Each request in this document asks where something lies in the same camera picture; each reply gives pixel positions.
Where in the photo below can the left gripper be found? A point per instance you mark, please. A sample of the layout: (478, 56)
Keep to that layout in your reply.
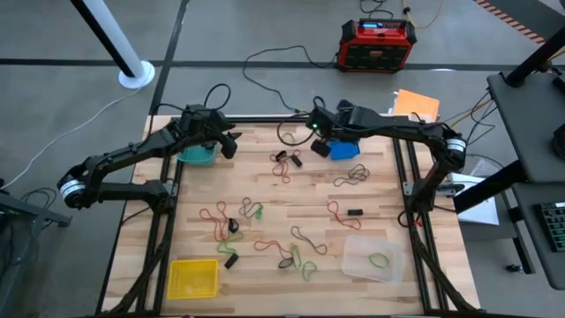
(205, 126)

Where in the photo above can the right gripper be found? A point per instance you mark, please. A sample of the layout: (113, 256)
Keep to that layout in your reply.
(324, 123)

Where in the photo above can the green rubber band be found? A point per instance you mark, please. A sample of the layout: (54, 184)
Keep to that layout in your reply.
(238, 237)
(370, 261)
(259, 214)
(294, 142)
(293, 256)
(227, 251)
(303, 271)

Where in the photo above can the red rubber band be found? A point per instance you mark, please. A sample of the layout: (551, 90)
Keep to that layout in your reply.
(216, 223)
(269, 242)
(340, 217)
(277, 168)

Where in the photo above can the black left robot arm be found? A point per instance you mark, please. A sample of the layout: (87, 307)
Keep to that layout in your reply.
(132, 150)

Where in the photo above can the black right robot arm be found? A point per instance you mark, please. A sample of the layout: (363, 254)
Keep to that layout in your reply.
(397, 128)

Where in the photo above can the blue plastic basket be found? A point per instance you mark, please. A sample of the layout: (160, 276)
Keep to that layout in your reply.
(344, 151)

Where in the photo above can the teal plastic basket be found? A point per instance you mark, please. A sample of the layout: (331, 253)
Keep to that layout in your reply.
(196, 156)

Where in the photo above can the red black power station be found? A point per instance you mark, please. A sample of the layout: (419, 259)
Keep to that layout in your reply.
(375, 53)

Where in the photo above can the orange paper sheet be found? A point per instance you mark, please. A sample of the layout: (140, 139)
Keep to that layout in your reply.
(417, 105)

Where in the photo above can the clear plastic container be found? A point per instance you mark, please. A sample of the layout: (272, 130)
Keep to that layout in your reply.
(353, 247)

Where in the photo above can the yellow plastic basket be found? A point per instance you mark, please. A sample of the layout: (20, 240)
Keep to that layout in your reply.
(192, 279)

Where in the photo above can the tall pole with white base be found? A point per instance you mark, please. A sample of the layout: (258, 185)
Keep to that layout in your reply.
(112, 40)

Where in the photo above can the black diagonal beam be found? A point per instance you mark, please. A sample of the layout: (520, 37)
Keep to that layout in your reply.
(490, 187)

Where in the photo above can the white paper sheet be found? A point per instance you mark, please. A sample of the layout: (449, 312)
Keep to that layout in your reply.
(481, 214)

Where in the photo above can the black desk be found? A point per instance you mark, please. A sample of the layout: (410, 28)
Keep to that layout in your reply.
(529, 132)

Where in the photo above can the dark grey desk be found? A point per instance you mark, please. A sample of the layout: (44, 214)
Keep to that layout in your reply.
(529, 238)

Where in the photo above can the round black object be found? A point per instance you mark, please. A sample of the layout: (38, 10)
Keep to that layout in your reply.
(560, 141)

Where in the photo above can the small black floor object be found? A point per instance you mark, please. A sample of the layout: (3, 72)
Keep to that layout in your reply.
(512, 267)

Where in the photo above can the black keyboard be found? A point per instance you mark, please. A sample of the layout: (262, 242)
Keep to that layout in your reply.
(554, 225)

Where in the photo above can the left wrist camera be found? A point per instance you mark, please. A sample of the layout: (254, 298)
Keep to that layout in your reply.
(229, 149)

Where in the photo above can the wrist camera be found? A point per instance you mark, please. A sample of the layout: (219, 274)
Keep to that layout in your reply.
(321, 148)
(229, 149)

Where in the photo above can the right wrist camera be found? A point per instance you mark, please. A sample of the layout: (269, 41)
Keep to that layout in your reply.
(321, 148)

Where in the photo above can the black diagonal post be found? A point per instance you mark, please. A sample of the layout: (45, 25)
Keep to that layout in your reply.
(534, 59)

